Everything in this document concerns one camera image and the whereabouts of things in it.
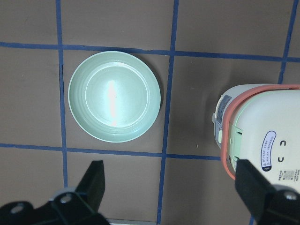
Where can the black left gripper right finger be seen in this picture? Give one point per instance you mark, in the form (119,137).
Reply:
(254,189)

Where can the green plate near left arm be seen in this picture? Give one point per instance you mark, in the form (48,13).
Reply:
(114,96)

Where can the white rice cooker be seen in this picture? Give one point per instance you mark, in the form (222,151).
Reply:
(261,123)

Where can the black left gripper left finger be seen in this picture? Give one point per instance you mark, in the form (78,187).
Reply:
(91,187)

